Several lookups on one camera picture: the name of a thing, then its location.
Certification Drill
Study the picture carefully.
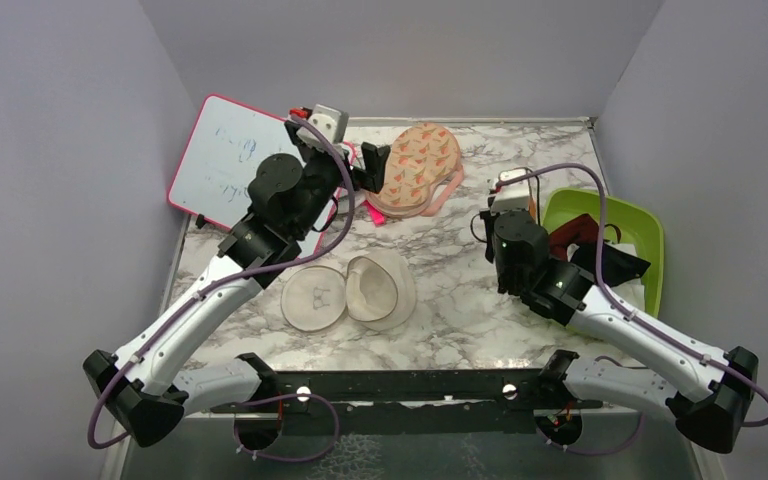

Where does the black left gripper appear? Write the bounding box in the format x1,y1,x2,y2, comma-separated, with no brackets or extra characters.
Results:
288,124,388,238

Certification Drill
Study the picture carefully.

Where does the white mesh laundry bag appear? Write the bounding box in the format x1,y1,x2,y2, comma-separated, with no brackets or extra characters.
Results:
280,250,418,332

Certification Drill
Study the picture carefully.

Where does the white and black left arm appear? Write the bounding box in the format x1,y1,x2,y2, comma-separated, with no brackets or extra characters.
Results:
82,143,390,450

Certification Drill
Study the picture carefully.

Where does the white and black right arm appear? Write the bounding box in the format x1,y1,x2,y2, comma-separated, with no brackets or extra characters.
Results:
478,209,759,454

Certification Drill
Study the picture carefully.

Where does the orange patterned bra wash bag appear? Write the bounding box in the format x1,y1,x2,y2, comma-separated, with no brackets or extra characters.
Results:
366,122,464,218

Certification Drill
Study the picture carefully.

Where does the white round object behind whiteboard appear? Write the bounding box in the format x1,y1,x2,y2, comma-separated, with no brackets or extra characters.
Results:
335,196,360,215

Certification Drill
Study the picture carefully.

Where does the dark red cloth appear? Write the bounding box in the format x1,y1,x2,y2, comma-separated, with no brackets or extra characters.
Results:
549,213,599,261

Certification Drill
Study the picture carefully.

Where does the green plastic basin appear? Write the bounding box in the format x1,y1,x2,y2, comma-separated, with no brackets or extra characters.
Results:
542,188,665,317

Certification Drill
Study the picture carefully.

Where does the pink framed whiteboard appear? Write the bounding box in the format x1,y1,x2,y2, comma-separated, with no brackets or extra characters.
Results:
166,93,359,256

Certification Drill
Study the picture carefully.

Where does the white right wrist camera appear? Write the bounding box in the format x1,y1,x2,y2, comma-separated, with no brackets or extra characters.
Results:
488,167,537,218

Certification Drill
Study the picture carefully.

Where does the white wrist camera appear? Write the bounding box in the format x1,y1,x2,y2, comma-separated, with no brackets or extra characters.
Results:
289,104,349,145
488,167,537,218

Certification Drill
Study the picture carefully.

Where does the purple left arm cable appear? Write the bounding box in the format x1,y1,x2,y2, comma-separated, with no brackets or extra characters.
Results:
87,113,357,450

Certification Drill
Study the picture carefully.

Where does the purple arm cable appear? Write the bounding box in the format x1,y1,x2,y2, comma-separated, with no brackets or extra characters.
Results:
497,162,768,429
87,113,357,450

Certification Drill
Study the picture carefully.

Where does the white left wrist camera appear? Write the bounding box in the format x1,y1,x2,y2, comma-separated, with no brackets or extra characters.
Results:
289,104,349,145

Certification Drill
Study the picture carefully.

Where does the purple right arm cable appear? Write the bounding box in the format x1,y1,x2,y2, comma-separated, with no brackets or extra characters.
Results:
497,162,768,429

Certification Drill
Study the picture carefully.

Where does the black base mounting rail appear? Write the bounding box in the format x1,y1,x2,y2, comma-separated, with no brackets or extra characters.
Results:
212,368,602,445

